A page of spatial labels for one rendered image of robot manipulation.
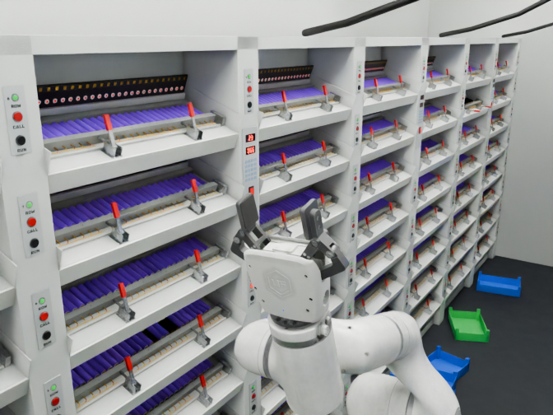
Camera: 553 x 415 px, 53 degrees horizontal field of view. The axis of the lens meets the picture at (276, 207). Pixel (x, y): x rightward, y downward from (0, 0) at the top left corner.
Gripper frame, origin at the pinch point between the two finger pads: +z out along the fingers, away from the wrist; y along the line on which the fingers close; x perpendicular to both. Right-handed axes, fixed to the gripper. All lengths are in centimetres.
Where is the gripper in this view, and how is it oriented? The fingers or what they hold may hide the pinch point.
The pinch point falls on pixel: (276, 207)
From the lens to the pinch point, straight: 68.0
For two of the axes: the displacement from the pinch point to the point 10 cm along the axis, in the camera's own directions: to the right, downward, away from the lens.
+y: -8.4, -0.9, 5.3
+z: -1.8, -8.8, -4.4
